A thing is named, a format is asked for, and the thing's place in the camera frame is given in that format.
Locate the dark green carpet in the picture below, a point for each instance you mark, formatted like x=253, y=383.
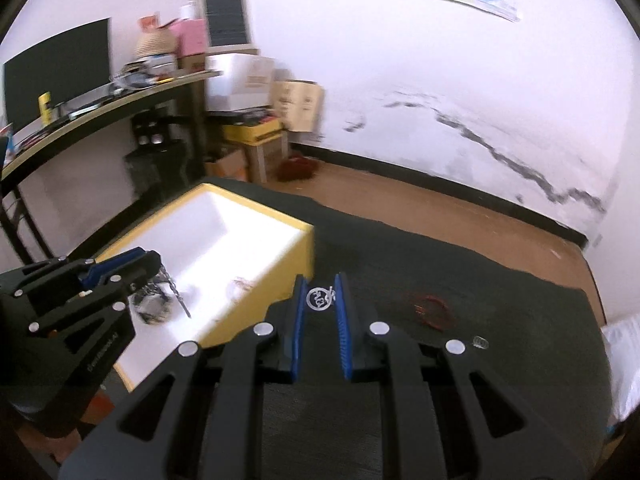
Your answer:
x=500, y=385

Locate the small open cardboard box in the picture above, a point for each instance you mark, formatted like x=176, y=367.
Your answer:
x=227, y=165

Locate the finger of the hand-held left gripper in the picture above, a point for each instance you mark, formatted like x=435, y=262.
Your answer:
x=115, y=265
x=145, y=272

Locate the black computer monitor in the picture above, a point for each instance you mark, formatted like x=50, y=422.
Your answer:
x=55, y=75

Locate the black shelf under desk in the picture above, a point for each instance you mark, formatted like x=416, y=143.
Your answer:
x=155, y=130

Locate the red cloth bundle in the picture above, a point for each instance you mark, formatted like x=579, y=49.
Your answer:
x=297, y=169

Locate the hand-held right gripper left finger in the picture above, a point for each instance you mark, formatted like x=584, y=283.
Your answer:
x=299, y=320

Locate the yellow top stool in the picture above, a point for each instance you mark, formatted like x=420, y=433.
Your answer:
x=255, y=132

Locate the black curved desk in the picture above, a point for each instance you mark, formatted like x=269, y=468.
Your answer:
x=100, y=115

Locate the white cardboard box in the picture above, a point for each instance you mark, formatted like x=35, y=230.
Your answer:
x=240, y=82

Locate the yellow bottle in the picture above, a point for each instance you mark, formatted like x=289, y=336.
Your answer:
x=45, y=107

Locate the white framed chalkboard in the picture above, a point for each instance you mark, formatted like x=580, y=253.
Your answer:
x=225, y=15

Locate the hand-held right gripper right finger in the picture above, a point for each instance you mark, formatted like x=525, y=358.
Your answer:
x=342, y=325

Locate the white printed pillow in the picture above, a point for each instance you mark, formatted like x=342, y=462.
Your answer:
x=622, y=355

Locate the brown cardboard box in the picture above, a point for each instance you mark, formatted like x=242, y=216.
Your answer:
x=300, y=105

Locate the pink box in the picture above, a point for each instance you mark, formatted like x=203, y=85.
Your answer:
x=190, y=35

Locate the straw hat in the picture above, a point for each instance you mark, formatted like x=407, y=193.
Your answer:
x=155, y=42

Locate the black bin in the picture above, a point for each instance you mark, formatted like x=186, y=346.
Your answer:
x=155, y=170

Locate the yellow box with white inside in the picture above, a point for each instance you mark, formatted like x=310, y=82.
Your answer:
x=225, y=240

